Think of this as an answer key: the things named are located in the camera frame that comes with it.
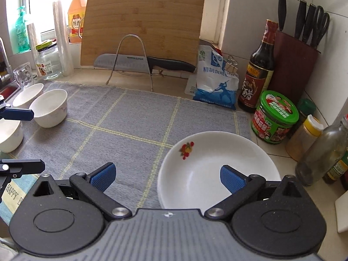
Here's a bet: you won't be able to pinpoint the green lid dark jar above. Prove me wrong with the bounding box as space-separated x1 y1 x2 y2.
287 98 317 139

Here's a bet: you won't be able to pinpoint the clear glass jar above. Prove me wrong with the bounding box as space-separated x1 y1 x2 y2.
35 40 62 80

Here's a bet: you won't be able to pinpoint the metal wire board rack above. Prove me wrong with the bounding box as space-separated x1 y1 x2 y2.
98 34 153 91

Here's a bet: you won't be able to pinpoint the yellow label oil bottle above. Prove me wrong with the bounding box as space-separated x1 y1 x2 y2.
323 151 348 184

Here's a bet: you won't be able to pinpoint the grey checked table mat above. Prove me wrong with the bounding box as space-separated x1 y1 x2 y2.
8 81 251 210

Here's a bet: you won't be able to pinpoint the green lid sauce jar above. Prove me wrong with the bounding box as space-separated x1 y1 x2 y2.
251 90 299 144

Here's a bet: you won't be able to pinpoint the metal binder clip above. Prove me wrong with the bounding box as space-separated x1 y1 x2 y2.
225 55 238 74

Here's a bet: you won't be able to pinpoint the dark red knife block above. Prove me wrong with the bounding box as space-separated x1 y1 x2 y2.
268 31 320 105

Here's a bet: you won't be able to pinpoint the green dish soap bottle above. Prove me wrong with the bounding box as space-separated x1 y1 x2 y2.
15 6 30 53

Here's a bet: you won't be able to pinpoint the clear glass oil bottle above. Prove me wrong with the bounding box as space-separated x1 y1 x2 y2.
295 115 348 186

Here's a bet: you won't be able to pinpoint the plastic wrap roll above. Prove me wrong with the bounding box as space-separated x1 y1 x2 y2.
52 1 74 77

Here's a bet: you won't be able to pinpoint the white blue salt bag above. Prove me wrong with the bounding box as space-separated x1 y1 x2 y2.
185 45 239 110

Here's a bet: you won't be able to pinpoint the black scissors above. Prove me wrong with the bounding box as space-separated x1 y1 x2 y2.
310 5 330 49

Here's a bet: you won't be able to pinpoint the bamboo cutting board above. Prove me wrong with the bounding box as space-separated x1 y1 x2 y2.
80 0 204 65

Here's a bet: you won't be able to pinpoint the white small bowl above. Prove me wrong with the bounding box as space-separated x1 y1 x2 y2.
0 119 23 153
30 89 68 129
12 83 44 109

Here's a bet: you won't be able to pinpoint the clear drinking glass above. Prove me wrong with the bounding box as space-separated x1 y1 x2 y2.
13 62 34 90

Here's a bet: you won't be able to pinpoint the orange cooking wine jug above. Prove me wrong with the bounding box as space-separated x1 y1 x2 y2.
67 0 87 44

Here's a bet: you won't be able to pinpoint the yellow lid spice jar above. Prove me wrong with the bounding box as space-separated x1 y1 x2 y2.
286 114 324 161

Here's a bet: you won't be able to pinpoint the black handle kitchen knife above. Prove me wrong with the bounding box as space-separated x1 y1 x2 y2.
93 54 196 73

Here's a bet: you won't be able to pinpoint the large white fruit-pattern plate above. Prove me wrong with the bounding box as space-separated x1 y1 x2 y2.
157 131 281 212

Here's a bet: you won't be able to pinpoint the dark vinegar bottle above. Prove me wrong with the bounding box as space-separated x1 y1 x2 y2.
238 20 278 113

